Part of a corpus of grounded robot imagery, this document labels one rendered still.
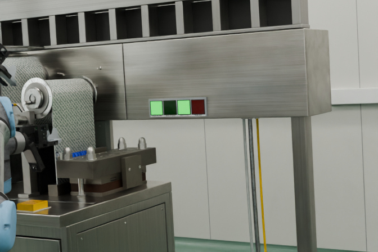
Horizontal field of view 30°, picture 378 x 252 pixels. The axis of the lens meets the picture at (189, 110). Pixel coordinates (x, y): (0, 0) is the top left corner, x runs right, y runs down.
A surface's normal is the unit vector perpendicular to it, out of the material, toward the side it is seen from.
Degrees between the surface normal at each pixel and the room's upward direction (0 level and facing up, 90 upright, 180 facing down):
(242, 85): 90
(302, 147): 90
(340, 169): 90
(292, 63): 90
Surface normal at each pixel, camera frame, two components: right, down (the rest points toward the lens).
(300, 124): -0.50, 0.07
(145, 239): 0.87, -0.02
